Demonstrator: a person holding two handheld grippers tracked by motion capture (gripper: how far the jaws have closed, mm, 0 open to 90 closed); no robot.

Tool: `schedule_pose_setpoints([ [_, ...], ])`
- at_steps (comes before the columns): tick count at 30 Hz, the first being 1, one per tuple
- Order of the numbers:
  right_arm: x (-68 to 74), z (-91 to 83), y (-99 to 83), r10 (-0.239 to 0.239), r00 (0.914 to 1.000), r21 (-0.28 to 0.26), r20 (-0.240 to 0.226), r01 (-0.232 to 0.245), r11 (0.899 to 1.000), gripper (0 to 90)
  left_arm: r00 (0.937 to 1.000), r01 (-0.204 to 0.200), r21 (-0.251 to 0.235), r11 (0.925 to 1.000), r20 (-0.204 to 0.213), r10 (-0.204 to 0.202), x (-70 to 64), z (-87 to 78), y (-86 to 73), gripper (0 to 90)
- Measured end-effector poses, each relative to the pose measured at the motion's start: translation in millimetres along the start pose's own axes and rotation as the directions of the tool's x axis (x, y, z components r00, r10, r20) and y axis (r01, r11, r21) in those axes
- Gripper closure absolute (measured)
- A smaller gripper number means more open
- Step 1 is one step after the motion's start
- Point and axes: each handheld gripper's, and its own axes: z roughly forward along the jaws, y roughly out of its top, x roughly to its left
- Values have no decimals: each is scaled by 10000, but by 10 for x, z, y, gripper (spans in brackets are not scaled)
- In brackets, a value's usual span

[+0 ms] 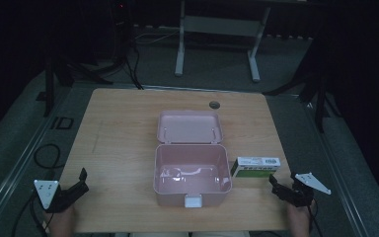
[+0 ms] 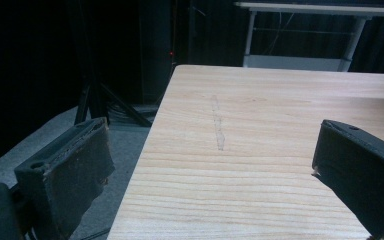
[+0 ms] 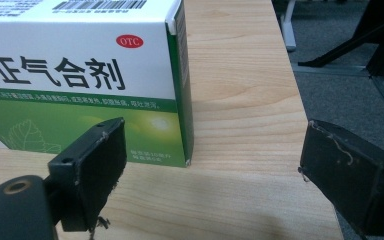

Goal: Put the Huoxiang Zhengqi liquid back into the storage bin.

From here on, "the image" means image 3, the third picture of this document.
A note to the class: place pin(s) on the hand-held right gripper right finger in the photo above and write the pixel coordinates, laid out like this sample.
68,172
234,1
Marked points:
343,170

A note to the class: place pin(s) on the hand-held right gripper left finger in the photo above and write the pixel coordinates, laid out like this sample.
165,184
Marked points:
90,173

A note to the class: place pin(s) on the white and green medicine box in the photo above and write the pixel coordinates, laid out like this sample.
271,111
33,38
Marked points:
80,66

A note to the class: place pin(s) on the black stand base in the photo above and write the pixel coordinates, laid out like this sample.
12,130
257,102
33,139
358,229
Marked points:
363,36

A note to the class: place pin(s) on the white table leg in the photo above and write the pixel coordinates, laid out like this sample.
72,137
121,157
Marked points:
288,26

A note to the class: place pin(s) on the grey metal floor rail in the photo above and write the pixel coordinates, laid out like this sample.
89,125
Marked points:
356,75

